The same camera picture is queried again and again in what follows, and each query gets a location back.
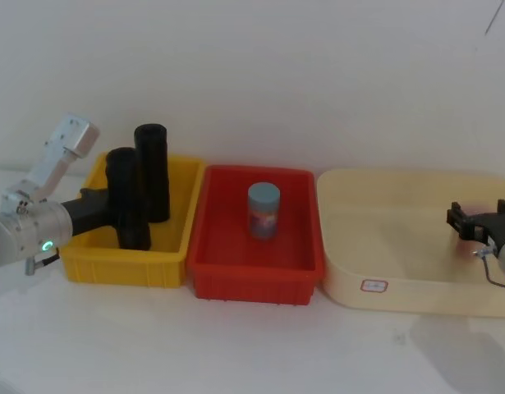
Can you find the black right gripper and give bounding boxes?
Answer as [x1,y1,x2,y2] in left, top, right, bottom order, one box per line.
[445,198,505,250]

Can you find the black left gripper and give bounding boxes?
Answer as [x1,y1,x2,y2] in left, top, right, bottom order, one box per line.
[63,186,115,239]

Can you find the black cylinder roll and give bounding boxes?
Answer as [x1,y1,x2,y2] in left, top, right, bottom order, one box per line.
[133,122,172,225]
[105,147,152,252]

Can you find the yellow plastic bin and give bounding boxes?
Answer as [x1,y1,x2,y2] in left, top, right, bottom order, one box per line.
[59,152,207,289]

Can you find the cream plastic basin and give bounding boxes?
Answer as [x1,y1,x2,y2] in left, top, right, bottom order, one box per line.
[317,168,505,319]

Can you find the white sticker with red border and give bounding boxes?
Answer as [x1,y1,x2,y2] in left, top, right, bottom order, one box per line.
[360,277,390,293]

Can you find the white table cloth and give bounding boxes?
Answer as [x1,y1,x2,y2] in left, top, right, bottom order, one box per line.
[0,158,505,394]

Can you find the can with grey-blue lid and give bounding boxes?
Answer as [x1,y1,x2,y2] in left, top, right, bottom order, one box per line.
[247,182,282,242]

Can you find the red plastic bin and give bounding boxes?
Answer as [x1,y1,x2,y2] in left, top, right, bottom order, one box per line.
[186,164,327,307]

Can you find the thin dark right gripper cable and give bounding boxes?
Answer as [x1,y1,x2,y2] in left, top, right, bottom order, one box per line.
[472,241,505,291]

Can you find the dark left gripper cable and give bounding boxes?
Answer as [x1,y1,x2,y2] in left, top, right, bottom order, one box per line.
[25,251,62,277]

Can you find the thin dark hanging cable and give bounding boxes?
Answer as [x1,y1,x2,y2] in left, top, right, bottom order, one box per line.
[483,0,505,34]

